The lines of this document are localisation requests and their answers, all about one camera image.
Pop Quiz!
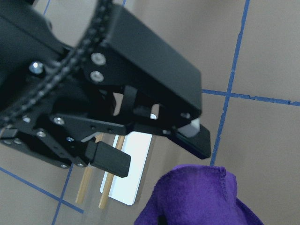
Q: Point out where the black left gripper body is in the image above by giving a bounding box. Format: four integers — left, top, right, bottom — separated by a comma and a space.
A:
0, 0, 202, 168

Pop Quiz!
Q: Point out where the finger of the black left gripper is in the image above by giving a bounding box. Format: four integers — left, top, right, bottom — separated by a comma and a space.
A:
167, 124, 211, 159
86, 141, 131, 178

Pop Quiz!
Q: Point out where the purple microfibre towel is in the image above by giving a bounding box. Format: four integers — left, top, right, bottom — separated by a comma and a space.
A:
134, 165, 262, 225

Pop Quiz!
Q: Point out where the right wooden rack rod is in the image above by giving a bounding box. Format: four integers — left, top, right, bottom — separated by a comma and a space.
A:
98, 135, 125, 210

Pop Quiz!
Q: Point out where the wooden rack rod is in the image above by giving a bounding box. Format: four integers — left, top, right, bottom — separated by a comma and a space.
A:
98, 135, 125, 210
75, 166, 93, 204

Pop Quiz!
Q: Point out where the left wooden rack rod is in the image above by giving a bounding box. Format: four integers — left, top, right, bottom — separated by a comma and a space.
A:
75, 166, 93, 204

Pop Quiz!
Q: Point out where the white rack base tray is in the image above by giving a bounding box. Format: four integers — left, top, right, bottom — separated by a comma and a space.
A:
109, 132, 152, 206

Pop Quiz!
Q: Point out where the black braided cable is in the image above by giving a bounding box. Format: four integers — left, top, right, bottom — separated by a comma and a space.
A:
0, 0, 112, 127

